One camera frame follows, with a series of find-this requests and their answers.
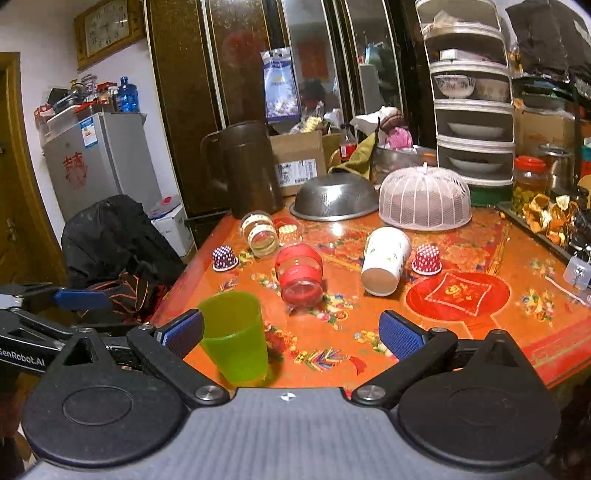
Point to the green plastic cup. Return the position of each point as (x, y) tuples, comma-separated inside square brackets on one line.
[(233, 337)]

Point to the black plastic bag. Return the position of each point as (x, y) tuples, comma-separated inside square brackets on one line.
[(549, 37)]

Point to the wooden framed wall clock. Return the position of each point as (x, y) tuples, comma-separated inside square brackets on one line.
[(108, 27)]

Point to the plain cardboard box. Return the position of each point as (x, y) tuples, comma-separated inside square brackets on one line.
[(545, 131)]

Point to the pink knitted item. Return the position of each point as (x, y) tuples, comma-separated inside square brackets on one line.
[(400, 137)]

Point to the wooden door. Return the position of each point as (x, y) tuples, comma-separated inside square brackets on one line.
[(18, 207)]

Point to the dark brown plastic pitcher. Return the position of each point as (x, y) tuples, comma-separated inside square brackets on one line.
[(249, 170)]

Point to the white mesh food cover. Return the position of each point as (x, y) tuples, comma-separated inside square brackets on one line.
[(425, 198)]

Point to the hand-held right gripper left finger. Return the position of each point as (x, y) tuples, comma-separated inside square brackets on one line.
[(183, 331)]

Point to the white paper cup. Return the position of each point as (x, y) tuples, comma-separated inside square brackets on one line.
[(383, 261)]

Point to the olive green cloth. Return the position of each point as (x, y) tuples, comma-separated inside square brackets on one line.
[(360, 157)]

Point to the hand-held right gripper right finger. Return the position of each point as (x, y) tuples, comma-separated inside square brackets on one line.
[(400, 335)]

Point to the red label soda bottle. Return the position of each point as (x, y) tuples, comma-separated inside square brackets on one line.
[(347, 146)]

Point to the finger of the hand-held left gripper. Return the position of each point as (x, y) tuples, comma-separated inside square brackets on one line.
[(83, 300), (46, 326)]

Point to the blue and white plastic bag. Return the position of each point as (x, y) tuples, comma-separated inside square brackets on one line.
[(279, 87)]

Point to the red dotted cupcake liner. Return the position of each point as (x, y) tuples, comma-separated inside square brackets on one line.
[(426, 261)]

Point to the white tiered dish rack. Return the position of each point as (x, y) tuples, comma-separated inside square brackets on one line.
[(471, 115)]

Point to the steel pot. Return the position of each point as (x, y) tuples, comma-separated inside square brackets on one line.
[(556, 164)]

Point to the black jacket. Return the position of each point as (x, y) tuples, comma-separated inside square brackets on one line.
[(115, 240)]

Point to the small checkered glass jar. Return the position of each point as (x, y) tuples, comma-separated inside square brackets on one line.
[(290, 234)]

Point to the cardboard box with label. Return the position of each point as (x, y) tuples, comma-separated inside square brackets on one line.
[(298, 161)]

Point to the grey small refrigerator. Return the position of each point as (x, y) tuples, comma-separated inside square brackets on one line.
[(99, 161)]

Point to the white carton box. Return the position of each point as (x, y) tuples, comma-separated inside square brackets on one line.
[(173, 226)]

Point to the tray of dried orange peels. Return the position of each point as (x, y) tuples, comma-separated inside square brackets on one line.
[(549, 217)]

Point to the purple dotted cupcake liner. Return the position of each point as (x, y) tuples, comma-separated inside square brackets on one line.
[(224, 258)]

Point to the red floral tablecloth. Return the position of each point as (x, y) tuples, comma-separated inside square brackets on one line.
[(461, 304)]

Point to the steel basin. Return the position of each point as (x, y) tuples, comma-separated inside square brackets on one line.
[(397, 161)]

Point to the clear small plastic container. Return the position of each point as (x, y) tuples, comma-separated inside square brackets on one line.
[(577, 272)]

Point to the steel colander bowl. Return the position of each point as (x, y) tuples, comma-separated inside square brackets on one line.
[(334, 196)]

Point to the clear glass with yellow band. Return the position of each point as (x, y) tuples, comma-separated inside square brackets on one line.
[(261, 233)]

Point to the blue plastic bottle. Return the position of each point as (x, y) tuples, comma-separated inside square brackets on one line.
[(128, 97)]

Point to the glass jar with red lid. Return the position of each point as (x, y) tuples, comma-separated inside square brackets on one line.
[(528, 184)]

